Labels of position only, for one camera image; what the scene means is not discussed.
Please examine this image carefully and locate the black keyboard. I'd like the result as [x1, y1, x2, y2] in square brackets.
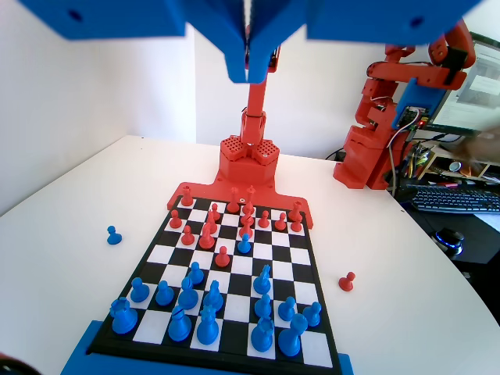
[405, 182, 500, 216]

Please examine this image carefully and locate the blue chess queen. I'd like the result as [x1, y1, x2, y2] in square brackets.
[196, 305, 219, 347]

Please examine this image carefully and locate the blue base plate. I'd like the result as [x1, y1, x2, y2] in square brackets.
[58, 320, 355, 375]

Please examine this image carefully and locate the red chess queen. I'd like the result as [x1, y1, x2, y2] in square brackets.
[227, 187, 241, 214]

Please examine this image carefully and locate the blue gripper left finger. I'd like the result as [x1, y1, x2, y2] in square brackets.
[15, 0, 250, 85]

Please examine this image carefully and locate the green circuit board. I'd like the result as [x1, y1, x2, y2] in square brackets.
[397, 104, 430, 128]

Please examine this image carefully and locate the black mouse with blue light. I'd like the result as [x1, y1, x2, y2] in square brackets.
[432, 229, 466, 257]

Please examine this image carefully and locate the blue circuit board holder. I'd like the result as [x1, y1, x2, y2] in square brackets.
[390, 77, 446, 130]

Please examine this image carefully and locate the blue chess bishop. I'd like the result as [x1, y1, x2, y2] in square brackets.
[167, 305, 192, 342]
[177, 276, 200, 313]

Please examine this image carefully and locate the blue chess rook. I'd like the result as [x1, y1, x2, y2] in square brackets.
[110, 296, 139, 335]
[250, 317, 275, 353]

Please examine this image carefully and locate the person's hand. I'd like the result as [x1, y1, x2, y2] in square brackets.
[453, 121, 500, 167]

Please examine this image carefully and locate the black and white chessboard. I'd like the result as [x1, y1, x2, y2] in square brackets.
[89, 195, 339, 370]

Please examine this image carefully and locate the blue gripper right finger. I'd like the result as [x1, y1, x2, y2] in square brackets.
[248, 0, 484, 85]

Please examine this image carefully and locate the wooden desk shelf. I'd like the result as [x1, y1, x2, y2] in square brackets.
[421, 134, 500, 183]

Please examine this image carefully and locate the grey cable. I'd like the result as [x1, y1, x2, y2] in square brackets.
[386, 127, 415, 187]

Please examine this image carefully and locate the computer monitor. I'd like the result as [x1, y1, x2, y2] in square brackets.
[427, 30, 500, 138]

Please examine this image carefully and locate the blue chess knight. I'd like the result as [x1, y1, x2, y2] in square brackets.
[252, 264, 273, 296]
[202, 280, 225, 312]

